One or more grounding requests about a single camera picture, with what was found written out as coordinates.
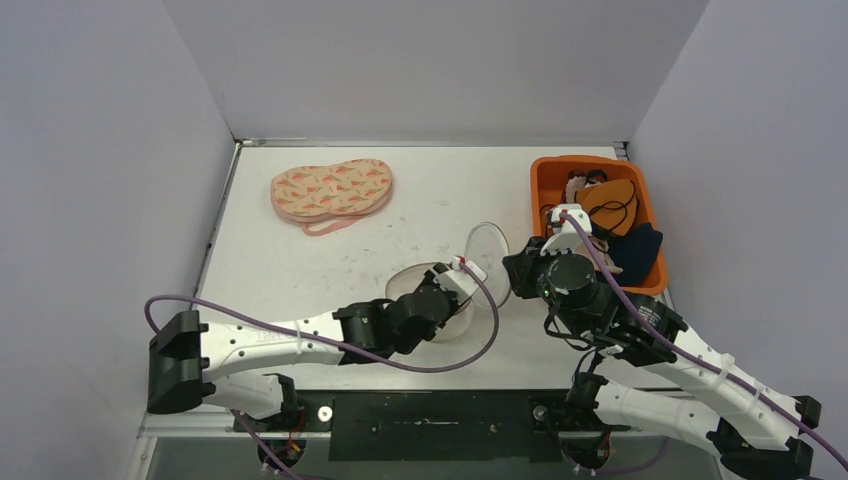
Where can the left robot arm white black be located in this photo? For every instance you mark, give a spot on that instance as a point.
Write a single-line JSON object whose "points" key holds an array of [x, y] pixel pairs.
{"points": [[194, 362]]}

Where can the beige pink lace bra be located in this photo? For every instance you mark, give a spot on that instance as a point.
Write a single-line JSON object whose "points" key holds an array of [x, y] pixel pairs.
{"points": [[602, 248]]}

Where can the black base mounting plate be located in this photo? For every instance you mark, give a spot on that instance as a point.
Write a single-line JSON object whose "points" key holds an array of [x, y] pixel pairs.
{"points": [[441, 425]]}

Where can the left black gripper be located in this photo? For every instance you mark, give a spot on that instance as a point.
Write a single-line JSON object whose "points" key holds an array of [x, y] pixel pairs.
{"points": [[454, 306]]}

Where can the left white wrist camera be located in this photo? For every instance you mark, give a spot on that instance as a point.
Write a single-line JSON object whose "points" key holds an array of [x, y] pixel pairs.
{"points": [[460, 276]]}

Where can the navy blue garment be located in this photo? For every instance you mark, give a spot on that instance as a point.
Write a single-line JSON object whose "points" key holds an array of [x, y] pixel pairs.
{"points": [[635, 254]]}

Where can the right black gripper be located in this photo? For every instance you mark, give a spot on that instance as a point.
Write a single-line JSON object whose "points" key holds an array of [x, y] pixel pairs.
{"points": [[521, 273]]}

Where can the orange plastic bin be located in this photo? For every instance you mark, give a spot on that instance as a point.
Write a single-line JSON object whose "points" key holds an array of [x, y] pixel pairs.
{"points": [[613, 193]]}

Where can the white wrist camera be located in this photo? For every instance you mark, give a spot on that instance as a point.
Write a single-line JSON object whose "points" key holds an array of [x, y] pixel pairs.
{"points": [[460, 276], [570, 224]]}

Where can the floral mesh laundry bag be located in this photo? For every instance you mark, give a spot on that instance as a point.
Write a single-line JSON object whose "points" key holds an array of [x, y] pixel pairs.
{"points": [[325, 199]]}

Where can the round white mesh laundry bag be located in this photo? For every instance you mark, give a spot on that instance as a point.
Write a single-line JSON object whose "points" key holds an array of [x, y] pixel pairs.
{"points": [[486, 245]]}

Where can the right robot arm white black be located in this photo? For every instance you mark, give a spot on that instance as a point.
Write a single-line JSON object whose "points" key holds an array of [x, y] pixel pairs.
{"points": [[752, 430]]}

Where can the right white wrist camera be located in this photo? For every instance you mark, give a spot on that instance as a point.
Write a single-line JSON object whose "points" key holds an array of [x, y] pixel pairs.
{"points": [[570, 224]]}

